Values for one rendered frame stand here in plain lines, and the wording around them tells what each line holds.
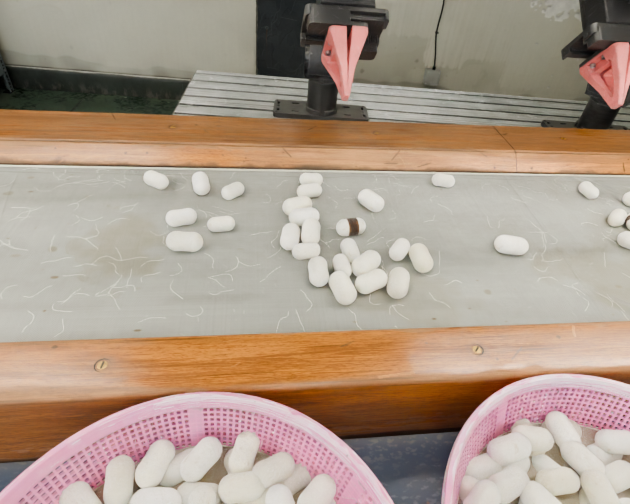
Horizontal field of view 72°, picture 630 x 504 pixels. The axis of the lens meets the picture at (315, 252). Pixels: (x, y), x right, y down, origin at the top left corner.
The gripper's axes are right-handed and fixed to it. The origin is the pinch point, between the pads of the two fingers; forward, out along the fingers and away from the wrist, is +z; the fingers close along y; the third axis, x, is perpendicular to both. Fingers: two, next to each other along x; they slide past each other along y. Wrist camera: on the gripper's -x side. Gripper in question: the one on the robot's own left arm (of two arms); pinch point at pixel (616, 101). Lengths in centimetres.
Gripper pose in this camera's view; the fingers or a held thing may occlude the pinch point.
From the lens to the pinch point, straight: 75.3
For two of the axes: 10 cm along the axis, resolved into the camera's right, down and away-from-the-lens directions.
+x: -1.3, 1.4, 9.8
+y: 9.9, -0.1, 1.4
